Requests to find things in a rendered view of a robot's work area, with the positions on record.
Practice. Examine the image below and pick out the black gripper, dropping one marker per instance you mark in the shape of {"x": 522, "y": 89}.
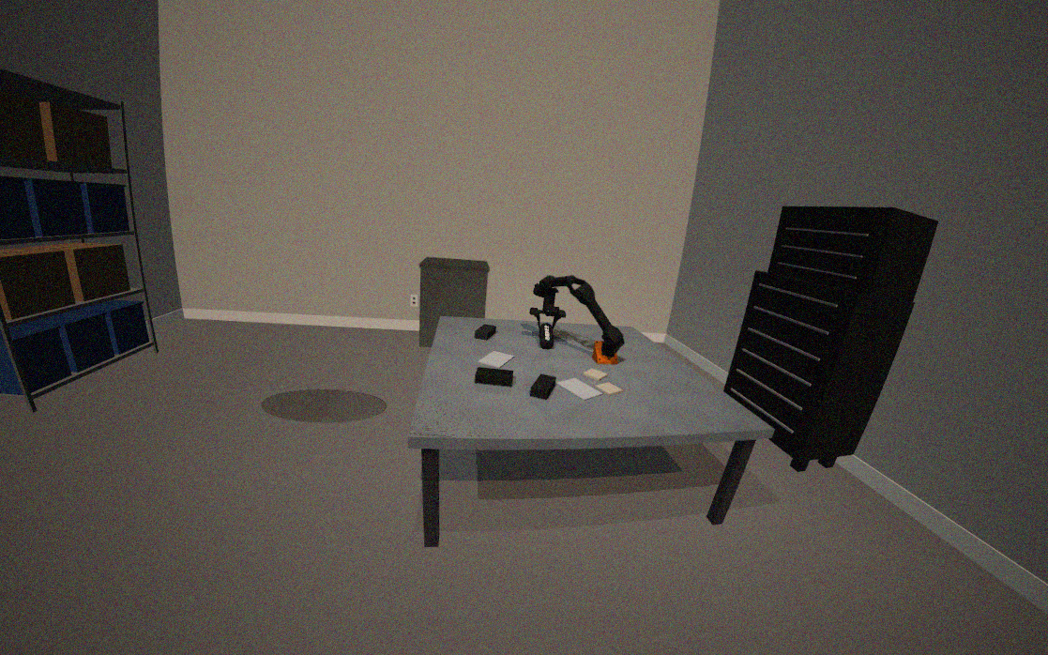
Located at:
{"x": 536, "y": 312}

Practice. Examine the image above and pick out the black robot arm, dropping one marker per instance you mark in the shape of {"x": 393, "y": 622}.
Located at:
{"x": 611, "y": 335}

